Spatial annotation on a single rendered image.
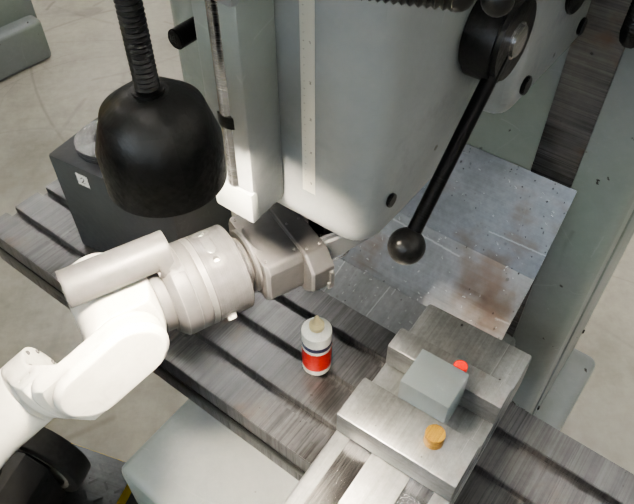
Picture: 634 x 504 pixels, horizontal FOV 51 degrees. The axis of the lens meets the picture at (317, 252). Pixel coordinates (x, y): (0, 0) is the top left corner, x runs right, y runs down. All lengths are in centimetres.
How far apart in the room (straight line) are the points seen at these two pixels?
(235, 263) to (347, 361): 36
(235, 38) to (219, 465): 66
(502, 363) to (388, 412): 18
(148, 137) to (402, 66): 17
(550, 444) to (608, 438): 116
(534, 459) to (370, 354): 25
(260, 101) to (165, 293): 22
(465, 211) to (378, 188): 55
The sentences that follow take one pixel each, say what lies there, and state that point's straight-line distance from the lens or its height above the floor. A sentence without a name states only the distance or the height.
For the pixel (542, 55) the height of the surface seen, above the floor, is 138.
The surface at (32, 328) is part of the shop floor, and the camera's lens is 228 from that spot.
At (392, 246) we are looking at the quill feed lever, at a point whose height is 134.
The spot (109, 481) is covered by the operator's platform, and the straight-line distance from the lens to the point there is 148.
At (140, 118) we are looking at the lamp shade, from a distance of 36.
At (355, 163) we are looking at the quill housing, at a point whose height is 141.
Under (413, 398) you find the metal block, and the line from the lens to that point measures 77.
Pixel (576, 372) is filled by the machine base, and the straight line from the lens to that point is 190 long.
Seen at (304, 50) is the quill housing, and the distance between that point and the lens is 44.
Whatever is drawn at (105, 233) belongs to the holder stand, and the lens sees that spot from 105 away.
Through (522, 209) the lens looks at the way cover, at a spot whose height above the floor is 104.
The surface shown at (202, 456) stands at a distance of 96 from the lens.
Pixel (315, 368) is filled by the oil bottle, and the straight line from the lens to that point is 90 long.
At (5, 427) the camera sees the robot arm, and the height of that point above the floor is 119.
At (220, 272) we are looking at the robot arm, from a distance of 60.
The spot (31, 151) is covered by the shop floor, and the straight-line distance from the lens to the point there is 293.
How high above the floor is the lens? 171
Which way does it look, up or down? 48 degrees down
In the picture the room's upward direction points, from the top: straight up
